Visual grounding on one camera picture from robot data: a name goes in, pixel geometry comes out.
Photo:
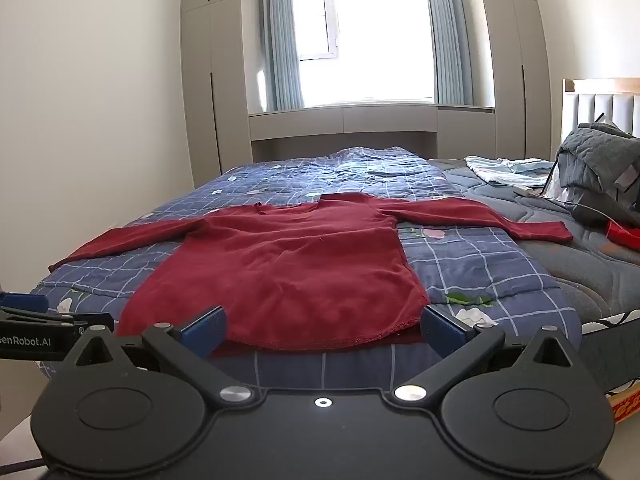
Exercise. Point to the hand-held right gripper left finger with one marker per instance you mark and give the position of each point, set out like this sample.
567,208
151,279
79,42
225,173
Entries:
205,330

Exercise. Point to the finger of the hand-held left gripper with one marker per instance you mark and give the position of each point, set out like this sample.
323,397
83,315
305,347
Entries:
25,302
95,322

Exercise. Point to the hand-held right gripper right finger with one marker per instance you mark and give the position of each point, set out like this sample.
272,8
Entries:
442,330

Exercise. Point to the red long-sleeved shirt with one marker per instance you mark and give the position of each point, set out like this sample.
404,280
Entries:
300,270

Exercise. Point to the blue plaid floral quilt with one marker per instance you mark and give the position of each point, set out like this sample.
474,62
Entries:
475,270

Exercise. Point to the black bed base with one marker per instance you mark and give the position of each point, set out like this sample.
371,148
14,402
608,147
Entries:
612,350

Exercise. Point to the light blue patterned cloth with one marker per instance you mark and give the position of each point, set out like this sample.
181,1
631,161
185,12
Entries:
505,167

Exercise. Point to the orange printed box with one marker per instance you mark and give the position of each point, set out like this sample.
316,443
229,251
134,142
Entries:
627,405

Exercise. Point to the red packet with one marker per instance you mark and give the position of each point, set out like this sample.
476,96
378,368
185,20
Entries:
622,235

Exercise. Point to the beige window cabinet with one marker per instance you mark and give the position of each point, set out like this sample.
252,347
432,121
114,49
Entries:
350,120

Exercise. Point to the grey quilted blanket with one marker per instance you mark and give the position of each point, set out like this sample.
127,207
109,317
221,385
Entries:
595,155

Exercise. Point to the tall beige wardrobe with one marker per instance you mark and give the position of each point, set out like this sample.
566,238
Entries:
215,70
515,70

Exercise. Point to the padded headboard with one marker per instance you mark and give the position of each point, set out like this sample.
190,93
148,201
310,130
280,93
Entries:
600,105

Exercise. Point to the light blue curtain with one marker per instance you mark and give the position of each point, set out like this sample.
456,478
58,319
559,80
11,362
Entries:
450,35
282,40

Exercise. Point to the window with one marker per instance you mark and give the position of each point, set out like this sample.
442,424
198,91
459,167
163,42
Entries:
370,35

